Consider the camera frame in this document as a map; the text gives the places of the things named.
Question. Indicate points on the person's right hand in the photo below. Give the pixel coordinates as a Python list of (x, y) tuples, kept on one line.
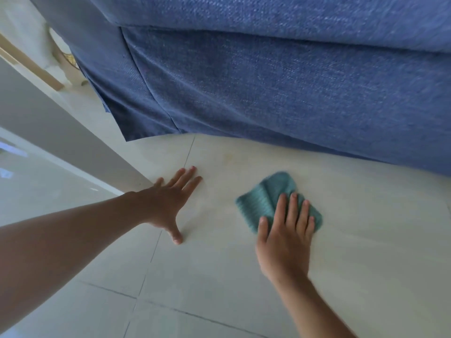
[(283, 248)]

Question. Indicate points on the person's left hand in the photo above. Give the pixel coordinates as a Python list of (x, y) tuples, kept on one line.
[(164, 205)]

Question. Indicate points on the person's left middle finger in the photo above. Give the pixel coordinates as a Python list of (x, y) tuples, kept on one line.
[(186, 179)]

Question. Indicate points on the person's left thumb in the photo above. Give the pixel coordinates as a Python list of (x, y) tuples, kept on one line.
[(174, 234)]

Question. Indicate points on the person's right thumb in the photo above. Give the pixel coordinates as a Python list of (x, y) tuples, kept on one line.
[(263, 230)]

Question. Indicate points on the person's right middle finger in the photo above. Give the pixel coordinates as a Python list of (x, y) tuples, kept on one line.
[(292, 209)]

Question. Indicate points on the person's right little finger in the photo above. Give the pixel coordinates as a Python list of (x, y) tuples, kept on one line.
[(310, 228)]

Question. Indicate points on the person's left little finger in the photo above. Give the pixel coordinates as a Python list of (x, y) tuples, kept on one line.
[(158, 183)]

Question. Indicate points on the teal cleaning cloth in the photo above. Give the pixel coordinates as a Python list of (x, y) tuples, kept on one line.
[(260, 198)]

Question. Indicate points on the person's left forearm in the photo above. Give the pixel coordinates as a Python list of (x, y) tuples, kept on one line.
[(63, 242)]

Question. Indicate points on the person's right forearm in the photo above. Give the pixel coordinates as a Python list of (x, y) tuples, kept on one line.
[(310, 309)]

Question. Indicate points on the blue fabric sofa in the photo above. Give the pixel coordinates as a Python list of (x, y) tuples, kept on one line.
[(282, 84)]

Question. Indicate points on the beige round basket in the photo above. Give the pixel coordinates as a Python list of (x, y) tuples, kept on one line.
[(65, 52)]

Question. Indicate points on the tan wooden frame strip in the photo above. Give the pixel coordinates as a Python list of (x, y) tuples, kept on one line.
[(31, 63)]

